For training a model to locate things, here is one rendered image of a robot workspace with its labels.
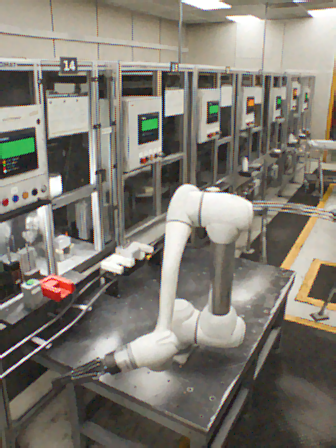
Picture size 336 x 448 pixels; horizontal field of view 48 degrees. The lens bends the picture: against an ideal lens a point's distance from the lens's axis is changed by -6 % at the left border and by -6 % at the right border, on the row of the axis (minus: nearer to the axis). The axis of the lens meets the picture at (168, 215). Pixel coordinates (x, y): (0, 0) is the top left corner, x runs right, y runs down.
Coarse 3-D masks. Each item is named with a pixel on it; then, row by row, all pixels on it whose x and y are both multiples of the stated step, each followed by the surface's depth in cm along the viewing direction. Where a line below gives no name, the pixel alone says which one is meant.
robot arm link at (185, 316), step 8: (176, 304) 180; (184, 304) 179; (176, 312) 176; (184, 312) 176; (192, 312) 178; (176, 320) 175; (184, 320) 176; (192, 320) 176; (176, 328) 176; (184, 328) 175; (192, 328) 175; (184, 336) 176; (192, 336) 176; (184, 344) 179
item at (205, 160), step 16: (208, 80) 339; (224, 80) 370; (224, 96) 375; (224, 112) 383; (224, 128) 390; (208, 144) 362; (224, 144) 430; (208, 160) 369; (224, 160) 436; (208, 176) 375
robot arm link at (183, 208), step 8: (184, 184) 157; (176, 192) 155; (184, 192) 153; (192, 192) 152; (176, 200) 152; (184, 200) 151; (192, 200) 149; (200, 200) 148; (176, 208) 149; (184, 208) 149; (192, 208) 148; (200, 208) 147; (168, 216) 151; (176, 216) 148; (184, 216) 148; (192, 216) 148; (200, 216) 148; (192, 224) 150; (200, 224) 150
